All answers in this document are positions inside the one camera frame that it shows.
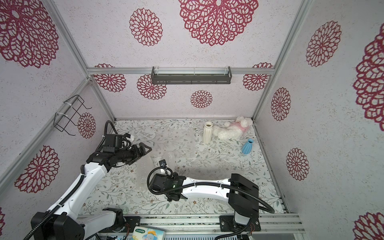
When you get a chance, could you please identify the tissue pack with cartoon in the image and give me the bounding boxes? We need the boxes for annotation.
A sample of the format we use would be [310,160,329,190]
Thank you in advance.
[132,226,166,240]

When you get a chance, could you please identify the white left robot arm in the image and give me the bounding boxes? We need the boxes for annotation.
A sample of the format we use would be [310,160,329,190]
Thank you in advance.
[25,134,152,240]

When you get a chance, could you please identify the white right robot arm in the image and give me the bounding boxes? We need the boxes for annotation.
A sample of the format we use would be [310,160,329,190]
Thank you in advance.
[147,160,275,225]

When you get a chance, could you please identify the bubble wrap sheet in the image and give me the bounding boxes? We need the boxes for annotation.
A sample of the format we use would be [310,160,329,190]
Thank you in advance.
[135,156,157,191]

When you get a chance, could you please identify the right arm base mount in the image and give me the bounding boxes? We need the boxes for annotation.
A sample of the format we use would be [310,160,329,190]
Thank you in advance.
[219,214,261,233]

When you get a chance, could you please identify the white plush dog pink shirt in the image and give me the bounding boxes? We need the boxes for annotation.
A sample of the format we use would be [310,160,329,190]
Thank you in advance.
[213,117,253,140]

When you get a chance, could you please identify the white cream vase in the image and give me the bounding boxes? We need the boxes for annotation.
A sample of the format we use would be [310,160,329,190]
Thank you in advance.
[203,121,213,144]

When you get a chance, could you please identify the blue vase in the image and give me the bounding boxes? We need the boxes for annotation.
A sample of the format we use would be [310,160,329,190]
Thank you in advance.
[242,139,254,155]

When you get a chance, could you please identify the black wire wall basket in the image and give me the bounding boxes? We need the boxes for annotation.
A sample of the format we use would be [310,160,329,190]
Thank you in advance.
[53,95,92,137]

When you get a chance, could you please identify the bubble wrap around vase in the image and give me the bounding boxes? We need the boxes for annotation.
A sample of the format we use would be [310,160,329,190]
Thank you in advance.
[151,152,176,176]

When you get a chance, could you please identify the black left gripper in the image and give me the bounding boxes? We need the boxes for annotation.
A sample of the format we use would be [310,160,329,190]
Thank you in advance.
[116,142,152,166]

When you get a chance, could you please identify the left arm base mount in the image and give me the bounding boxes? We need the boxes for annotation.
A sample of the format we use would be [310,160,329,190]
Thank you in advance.
[101,216,141,234]

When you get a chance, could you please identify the black wall shelf rack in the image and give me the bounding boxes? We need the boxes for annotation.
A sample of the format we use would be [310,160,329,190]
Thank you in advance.
[151,67,233,85]

